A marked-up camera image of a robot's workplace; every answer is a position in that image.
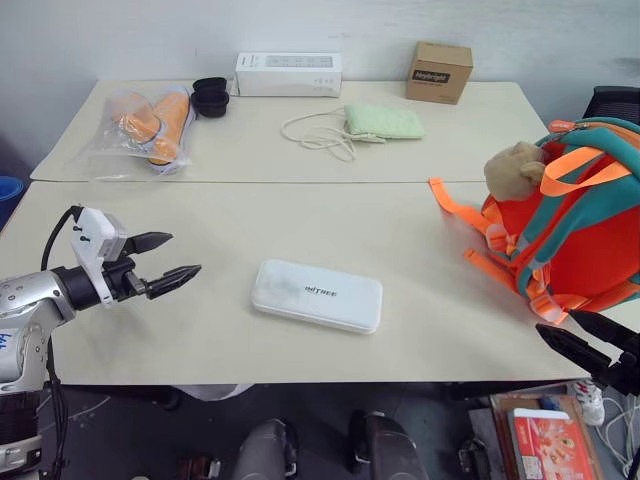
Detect black office chair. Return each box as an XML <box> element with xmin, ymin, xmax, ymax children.
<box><xmin>581</xmin><ymin>85</ymin><xmax>640</xmax><ymax>132</ymax></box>

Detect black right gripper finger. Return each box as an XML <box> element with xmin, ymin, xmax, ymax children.
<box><xmin>569</xmin><ymin>310</ymin><xmax>640</xmax><ymax>354</ymax></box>
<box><xmin>535</xmin><ymin>323</ymin><xmax>612</xmax><ymax>375</ymax></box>

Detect open brown carton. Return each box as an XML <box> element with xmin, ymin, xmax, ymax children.
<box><xmin>488</xmin><ymin>393</ymin><xmax>607</xmax><ymax>480</ymax></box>

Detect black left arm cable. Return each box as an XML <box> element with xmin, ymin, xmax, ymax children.
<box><xmin>40</xmin><ymin>205</ymin><xmax>82</xmax><ymax>272</ymax></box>

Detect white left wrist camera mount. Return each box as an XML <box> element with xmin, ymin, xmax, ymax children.
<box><xmin>68</xmin><ymin>204</ymin><xmax>129</xmax><ymax>307</ymax></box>

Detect clear plastic bag orange items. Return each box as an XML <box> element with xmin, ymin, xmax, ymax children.
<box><xmin>73</xmin><ymin>85</ymin><xmax>195</xmax><ymax>182</ymax></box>

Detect white pencil case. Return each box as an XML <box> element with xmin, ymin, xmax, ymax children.
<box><xmin>250</xmin><ymin>258</ymin><xmax>385</xmax><ymax>336</ymax></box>

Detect green pouch with white cord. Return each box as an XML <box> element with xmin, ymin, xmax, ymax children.
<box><xmin>280</xmin><ymin>101</ymin><xmax>427</xmax><ymax>163</ymax></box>

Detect blue round container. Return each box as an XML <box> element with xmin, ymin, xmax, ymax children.
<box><xmin>0</xmin><ymin>175</ymin><xmax>27</xmax><ymax>232</ymax></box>

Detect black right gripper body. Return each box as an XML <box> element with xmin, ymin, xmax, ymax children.
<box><xmin>596</xmin><ymin>348</ymin><xmax>640</xmax><ymax>397</ymax></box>

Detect white and red shoe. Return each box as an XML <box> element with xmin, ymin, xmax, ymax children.
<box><xmin>573</xmin><ymin>378</ymin><xmax>607</xmax><ymax>427</ymax></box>

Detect red printed box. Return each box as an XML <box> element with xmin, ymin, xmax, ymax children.
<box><xmin>506</xmin><ymin>406</ymin><xmax>600</xmax><ymax>480</ymax></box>

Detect orange and teal backpack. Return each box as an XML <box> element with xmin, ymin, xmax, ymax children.
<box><xmin>428</xmin><ymin>117</ymin><xmax>640</xmax><ymax>326</ymax></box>

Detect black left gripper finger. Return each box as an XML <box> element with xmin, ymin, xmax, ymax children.
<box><xmin>145</xmin><ymin>263</ymin><xmax>203</xmax><ymax>301</ymax></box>
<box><xmin>132</xmin><ymin>230</ymin><xmax>175</xmax><ymax>257</ymax></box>

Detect white floor cable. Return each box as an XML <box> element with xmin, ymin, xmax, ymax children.
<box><xmin>598</xmin><ymin>397</ymin><xmax>640</xmax><ymax>477</ymax></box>

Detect white plastic bag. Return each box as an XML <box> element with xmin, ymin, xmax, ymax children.
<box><xmin>173</xmin><ymin>383</ymin><xmax>252</xmax><ymax>402</ymax></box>

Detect long white cardboard box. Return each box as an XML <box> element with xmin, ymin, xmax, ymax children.
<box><xmin>234</xmin><ymin>51</ymin><xmax>344</xmax><ymax>99</ymax></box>

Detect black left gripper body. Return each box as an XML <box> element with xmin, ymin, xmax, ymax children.
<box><xmin>102</xmin><ymin>234</ymin><xmax>151</xmax><ymax>305</ymax></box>

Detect brown cardboard box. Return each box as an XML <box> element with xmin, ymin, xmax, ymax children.
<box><xmin>405</xmin><ymin>40</ymin><xmax>475</xmax><ymax>106</ymax></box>

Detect dark rounded shape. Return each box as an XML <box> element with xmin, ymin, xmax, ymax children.
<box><xmin>348</xmin><ymin>409</ymin><xmax>427</xmax><ymax>480</ymax></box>
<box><xmin>233</xmin><ymin>417</ymin><xmax>297</xmax><ymax>480</ymax></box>

